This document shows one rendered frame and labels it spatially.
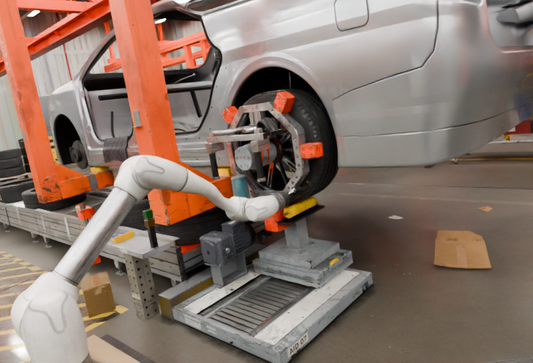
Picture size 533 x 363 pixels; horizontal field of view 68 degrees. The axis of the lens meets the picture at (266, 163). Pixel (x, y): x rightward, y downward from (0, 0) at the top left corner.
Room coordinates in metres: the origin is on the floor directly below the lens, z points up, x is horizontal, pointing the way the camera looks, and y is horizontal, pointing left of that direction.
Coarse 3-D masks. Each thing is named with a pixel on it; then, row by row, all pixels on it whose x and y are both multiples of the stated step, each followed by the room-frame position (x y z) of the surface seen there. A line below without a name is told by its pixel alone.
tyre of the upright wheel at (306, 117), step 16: (256, 96) 2.28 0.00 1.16; (272, 96) 2.19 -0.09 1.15; (304, 96) 2.21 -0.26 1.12; (304, 112) 2.07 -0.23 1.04; (320, 112) 2.16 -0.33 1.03; (304, 128) 2.07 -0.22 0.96; (320, 128) 2.07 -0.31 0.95; (336, 144) 2.14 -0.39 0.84; (320, 160) 2.03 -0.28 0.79; (336, 160) 2.15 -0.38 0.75; (320, 176) 2.07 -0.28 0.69
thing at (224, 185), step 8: (192, 168) 2.37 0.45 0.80; (200, 176) 2.41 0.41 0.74; (208, 176) 2.45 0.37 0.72; (216, 184) 2.46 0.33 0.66; (224, 184) 2.51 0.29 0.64; (224, 192) 2.50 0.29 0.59; (232, 192) 2.55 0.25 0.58; (192, 200) 2.31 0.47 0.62; (200, 200) 2.36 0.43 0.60; (208, 200) 2.40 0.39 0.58; (192, 208) 2.31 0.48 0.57; (200, 208) 2.35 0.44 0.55; (208, 208) 2.39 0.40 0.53
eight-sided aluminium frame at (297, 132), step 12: (240, 108) 2.25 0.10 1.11; (252, 108) 2.19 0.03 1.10; (264, 108) 2.13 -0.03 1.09; (240, 120) 2.28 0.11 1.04; (288, 120) 2.03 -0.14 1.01; (300, 132) 2.01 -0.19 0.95; (228, 144) 2.35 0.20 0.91; (300, 144) 2.00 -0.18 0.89; (300, 156) 2.00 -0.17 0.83; (300, 168) 2.00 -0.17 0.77; (252, 180) 2.32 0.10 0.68; (300, 180) 2.07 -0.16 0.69; (252, 192) 2.25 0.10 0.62; (264, 192) 2.25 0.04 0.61; (276, 192) 2.19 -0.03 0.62
